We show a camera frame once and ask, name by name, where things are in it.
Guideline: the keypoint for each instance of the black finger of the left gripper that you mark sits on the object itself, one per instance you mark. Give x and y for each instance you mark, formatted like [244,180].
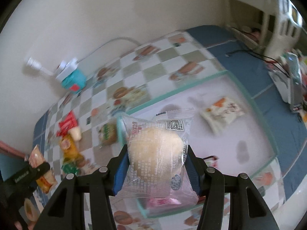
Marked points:
[32,174]

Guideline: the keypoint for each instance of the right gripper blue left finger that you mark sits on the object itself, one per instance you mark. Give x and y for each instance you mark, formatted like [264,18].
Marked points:
[121,167]

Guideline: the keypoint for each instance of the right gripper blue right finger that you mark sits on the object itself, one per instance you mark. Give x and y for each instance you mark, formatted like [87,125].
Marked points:
[194,170]

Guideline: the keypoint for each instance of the orange snack packet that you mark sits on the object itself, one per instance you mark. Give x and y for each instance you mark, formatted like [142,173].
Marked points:
[46,180]

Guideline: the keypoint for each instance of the round bun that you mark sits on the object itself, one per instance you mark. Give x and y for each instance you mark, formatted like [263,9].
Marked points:
[157,150]

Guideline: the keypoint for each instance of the pink snack packet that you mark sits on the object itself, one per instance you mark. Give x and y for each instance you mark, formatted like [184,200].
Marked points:
[162,203]

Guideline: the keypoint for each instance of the cream snack packet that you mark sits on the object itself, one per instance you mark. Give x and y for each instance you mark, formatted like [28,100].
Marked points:
[221,114]

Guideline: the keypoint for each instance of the red small snack packet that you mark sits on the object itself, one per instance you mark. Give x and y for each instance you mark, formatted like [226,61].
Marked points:
[68,123]

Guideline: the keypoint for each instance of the round cake in wrapper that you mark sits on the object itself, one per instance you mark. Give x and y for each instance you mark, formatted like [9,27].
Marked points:
[107,134]

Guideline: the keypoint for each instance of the yellow snack packet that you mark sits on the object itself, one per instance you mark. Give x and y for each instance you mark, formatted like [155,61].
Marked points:
[68,147]

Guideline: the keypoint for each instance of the teal shallow cardboard tray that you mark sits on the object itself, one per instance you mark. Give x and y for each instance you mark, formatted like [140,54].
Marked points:
[245,145]

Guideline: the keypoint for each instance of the cream jelly cup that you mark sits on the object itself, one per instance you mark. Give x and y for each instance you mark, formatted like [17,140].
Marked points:
[75,133]

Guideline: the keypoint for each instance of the teal box with red label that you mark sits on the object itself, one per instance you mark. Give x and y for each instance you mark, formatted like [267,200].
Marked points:
[74,82]

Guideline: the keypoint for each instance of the white power adapter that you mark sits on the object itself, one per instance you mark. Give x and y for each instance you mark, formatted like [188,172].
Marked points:
[65,69]

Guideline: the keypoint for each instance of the blue bed sheet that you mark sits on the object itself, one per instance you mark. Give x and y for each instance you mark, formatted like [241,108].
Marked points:
[288,129]

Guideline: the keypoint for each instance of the white phone stand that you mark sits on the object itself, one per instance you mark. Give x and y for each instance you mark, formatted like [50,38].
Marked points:
[281,82]

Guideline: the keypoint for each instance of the smartphone on stand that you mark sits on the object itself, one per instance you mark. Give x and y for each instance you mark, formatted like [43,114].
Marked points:
[295,82]

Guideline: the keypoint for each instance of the white lattice shelf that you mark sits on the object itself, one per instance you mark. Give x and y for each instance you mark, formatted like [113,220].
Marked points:
[281,27]

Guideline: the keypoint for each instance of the white wall plug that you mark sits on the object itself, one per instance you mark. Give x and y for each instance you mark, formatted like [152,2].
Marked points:
[36,65]

